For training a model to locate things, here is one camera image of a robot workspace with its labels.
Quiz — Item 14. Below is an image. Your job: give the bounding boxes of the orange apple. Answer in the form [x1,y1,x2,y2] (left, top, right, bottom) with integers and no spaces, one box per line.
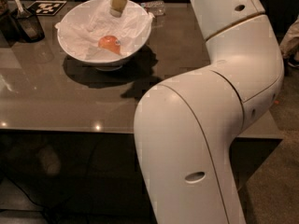
[98,35,121,55]

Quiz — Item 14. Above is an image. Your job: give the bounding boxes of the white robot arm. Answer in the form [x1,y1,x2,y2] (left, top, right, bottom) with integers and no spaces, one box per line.
[134,0,284,224]

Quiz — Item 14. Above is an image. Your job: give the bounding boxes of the white ceramic bowl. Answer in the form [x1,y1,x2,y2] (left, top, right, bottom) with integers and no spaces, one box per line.
[56,0,153,72]

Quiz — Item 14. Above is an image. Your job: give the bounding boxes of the clear plastic bottle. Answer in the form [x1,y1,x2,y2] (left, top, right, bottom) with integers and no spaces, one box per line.
[140,0,165,16]

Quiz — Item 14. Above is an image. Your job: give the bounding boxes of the white crumpled paper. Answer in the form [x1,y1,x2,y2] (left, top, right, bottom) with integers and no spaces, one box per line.
[54,0,155,62]

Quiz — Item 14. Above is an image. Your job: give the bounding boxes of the black white marker tag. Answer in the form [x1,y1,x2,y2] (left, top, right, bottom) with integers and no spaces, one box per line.
[28,0,66,16]

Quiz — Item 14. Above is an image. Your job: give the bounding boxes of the black scoop cup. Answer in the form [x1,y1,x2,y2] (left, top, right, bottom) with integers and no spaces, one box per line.
[12,0,45,43]

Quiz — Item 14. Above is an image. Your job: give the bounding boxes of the dark container at left edge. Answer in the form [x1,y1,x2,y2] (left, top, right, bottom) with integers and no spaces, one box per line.
[0,0,20,48]

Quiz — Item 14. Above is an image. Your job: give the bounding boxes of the person leg beige trousers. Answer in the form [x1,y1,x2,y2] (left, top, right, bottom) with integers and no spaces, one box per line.
[279,16,299,60]

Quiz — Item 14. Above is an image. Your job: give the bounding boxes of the black white sneaker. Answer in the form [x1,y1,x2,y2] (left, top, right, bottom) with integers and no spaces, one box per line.
[288,57,299,69]

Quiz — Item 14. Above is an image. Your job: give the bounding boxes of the black floor cable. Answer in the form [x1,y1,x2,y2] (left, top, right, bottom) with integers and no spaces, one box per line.
[0,168,92,224]

